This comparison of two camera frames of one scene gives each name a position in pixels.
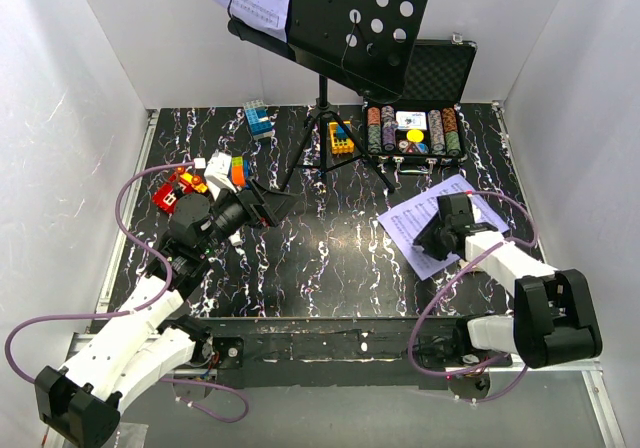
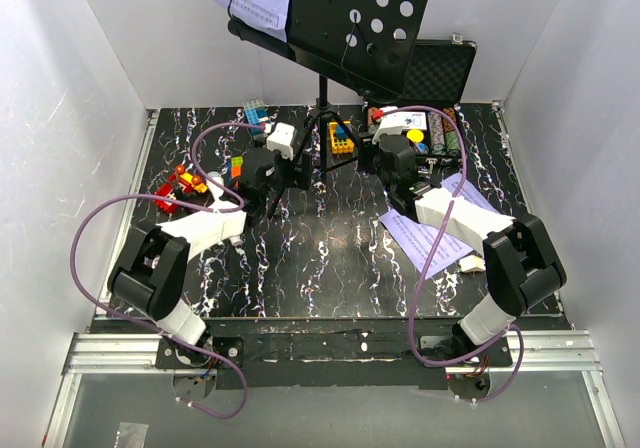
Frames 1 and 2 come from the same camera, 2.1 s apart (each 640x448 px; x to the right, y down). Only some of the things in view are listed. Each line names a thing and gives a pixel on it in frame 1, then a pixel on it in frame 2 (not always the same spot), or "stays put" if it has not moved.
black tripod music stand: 354,26 stays put
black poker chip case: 427,125 stays put
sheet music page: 406,221 stays put
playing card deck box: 411,120 stays put
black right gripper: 425,238 -> 366,150
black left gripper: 263,206 -> 297,179
